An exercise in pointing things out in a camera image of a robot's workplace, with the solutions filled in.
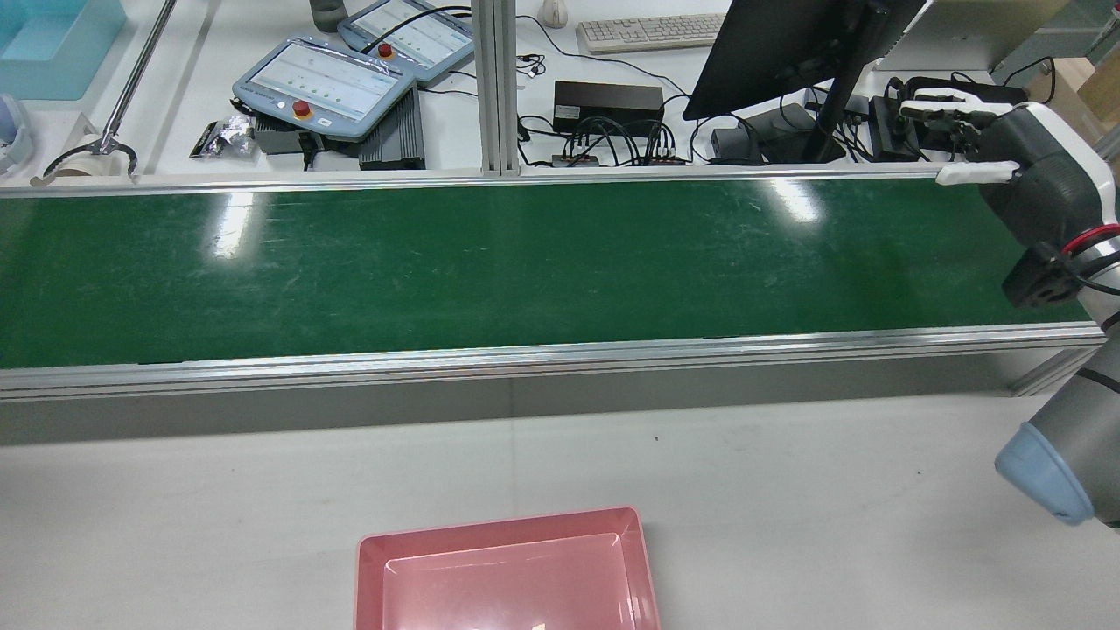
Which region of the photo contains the aluminium conveyor rail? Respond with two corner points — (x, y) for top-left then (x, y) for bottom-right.
(0, 166), (944, 199)
(0, 321), (1108, 403)

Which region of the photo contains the beige keyboard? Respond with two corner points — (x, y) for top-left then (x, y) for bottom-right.
(576, 13), (729, 55)

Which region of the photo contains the black docking device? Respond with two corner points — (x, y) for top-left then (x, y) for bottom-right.
(904, 76), (1029, 160)

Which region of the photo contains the pink plastic tray box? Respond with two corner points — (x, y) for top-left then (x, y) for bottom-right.
(354, 507), (662, 630)

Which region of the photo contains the aluminium profile post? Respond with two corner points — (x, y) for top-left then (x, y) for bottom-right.
(471, 0), (520, 178)

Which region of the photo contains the black power box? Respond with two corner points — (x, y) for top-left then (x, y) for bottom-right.
(553, 80), (666, 137)

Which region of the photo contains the silver foil packet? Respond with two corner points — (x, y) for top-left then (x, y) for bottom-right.
(190, 114), (257, 160)

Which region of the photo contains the black monitor stand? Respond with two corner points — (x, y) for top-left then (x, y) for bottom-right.
(742, 0), (886, 165)

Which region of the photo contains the small grey adapter box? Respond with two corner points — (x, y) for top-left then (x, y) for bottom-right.
(710, 128), (764, 165)

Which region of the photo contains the green conveyor belt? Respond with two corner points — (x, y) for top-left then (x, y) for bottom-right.
(0, 175), (1090, 369)

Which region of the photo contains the right white grey robot hand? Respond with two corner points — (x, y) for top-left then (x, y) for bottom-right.
(899, 98), (1120, 255)

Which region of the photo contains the white blue rounded object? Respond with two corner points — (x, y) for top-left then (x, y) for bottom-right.
(0, 94), (34, 176)

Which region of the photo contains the small grey teach pendant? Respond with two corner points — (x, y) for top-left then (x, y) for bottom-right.
(337, 0), (478, 87)

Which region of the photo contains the beige tape roll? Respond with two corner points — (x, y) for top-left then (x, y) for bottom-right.
(31, 157), (137, 187)

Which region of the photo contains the light blue plastic bin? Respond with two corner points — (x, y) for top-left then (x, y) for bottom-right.
(0, 0), (129, 102)

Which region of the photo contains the silver usb hub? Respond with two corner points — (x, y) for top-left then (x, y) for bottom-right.
(551, 153), (688, 168)

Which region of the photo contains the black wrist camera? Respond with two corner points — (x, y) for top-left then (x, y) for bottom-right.
(1002, 242), (1086, 309)

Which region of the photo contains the metal reacher grabber rod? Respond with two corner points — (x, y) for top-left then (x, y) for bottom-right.
(42, 0), (178, 181)

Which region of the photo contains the cardboard box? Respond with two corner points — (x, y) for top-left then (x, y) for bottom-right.
(1025, 57), (1120, 132)

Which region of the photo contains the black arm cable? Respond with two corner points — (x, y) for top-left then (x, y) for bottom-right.
(1069, 267), (1120, 297)

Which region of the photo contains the large grey teach pendant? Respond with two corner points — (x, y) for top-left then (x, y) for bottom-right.
(232, 35), (417, 143)

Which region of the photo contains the small black box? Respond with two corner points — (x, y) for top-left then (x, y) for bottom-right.
(869, 94), (920, 163)

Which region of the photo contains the black monitor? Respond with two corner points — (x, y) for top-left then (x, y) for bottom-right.
(682, 0), (927, 122)

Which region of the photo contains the black finned controller box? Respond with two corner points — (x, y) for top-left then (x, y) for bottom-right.
(359, 87), (427, 171)

